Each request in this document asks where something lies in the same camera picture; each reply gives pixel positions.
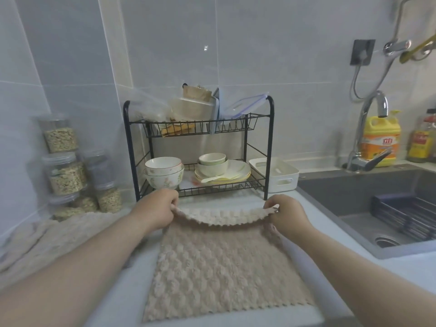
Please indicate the cream plate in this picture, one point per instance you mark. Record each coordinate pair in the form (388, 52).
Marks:
(238, 168)

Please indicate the grey kitchen sink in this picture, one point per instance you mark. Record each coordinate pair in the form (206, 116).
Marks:
(340, 197)

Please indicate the white bowl red rim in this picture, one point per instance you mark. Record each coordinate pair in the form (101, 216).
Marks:
(163, 164)

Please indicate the clear empty jar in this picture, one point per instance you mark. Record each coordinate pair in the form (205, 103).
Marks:
(100, 171)

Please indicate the cream bowl green rim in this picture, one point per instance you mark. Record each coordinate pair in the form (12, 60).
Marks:
(213, 170)

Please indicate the person's right forearm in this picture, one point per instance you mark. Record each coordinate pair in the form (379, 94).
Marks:
(368, 279)

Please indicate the person's right hand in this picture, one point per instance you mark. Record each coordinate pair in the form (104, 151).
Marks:
(289, 217)

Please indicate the beige fluffy towel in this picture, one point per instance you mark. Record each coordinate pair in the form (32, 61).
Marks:
(51, 234)
(221, 269)

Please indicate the grey blue container lid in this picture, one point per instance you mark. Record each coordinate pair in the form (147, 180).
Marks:
(217, 108)

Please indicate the dark blue sink rack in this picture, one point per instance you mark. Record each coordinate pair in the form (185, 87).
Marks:
(391, 204)

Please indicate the person's left hand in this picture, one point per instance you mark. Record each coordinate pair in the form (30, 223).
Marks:
(156, 211)

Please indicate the white floral bowl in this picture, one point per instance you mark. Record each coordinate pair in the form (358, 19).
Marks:
(163, 182)

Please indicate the chrome water valve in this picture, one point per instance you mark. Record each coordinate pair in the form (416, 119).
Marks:
(396, 46)
(429, 50)

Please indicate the person's left forearm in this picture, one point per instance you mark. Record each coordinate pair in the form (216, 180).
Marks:
(68, 279)

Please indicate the small cream bowl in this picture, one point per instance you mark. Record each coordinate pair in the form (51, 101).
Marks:
(212, 158)

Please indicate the grey corrugated pipe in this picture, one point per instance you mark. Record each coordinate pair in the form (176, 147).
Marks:
(399, 20)

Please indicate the black wall socket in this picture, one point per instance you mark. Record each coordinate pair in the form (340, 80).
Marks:
(361, 51)

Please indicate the yellow orange cloth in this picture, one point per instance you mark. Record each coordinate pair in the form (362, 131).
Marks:
(175, 130)

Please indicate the white plastic basket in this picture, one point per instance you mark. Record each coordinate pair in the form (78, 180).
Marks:
(282, 185)

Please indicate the clear lid blue rim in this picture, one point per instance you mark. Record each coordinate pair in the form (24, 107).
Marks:
(243, 105)

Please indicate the cream plastic spoon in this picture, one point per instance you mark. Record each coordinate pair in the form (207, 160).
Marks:
(211, 179)

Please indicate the sauce bottle yellow label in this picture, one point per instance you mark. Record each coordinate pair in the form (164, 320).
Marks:
(422, 143)

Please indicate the chrome kitchen faucet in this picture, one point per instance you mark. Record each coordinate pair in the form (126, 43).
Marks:
(381, 100)

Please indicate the pale yellow plate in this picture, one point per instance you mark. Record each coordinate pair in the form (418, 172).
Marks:
(243, 177)

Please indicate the yellow detergent bottle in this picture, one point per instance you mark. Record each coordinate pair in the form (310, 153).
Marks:
(381, 143)

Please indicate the white red printed mat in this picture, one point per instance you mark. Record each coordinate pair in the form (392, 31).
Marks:
(189, 183)

